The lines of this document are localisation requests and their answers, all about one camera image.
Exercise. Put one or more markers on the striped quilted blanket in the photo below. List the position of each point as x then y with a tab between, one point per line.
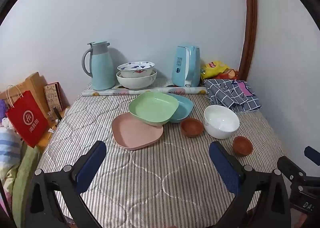
162	180

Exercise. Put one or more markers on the light blue thermos jug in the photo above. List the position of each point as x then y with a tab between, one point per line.
102	67

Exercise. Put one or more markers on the red snack bag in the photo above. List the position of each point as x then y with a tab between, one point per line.
231	74

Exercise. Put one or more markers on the fruit print tablecloth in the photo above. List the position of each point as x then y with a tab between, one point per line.
160	90

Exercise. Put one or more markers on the red paper bag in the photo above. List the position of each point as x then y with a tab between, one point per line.
27	120

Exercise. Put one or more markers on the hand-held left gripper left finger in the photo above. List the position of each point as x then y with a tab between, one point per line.
91	165

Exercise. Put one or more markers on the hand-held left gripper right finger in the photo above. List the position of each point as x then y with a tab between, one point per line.
225	165

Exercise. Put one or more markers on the grey checked cloth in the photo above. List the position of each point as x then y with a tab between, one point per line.
225	92

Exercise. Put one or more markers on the blue square plate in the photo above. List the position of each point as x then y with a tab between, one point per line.
183	110

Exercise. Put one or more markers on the white bowl with painted flowers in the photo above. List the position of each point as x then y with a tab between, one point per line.
136	72

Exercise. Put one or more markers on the patterned notebook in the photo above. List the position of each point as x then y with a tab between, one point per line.
53	97

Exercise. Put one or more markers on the small brown bowl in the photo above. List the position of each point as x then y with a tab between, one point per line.
192	127
242	145

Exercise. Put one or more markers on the large white bowl grey swirls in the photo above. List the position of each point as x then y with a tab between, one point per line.
136	83

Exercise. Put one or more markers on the pink square plate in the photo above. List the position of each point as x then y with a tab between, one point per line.
132	132

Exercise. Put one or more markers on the green square plate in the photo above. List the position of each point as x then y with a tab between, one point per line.
152	105

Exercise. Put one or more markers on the light blue striped cloth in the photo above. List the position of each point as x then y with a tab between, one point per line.
8	142

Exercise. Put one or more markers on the yellow chip bag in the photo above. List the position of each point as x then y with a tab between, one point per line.
215	67

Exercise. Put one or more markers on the plain white bowl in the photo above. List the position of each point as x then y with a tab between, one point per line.
221	122

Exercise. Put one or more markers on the brown wooden door frame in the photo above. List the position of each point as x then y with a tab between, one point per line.
251	17

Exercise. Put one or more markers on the green blanket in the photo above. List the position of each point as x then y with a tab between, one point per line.
25	168

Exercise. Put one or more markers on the light blue electric kettle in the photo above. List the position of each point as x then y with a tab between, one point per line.
185	65

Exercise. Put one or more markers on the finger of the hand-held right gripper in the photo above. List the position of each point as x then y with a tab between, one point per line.
312	153
290	168

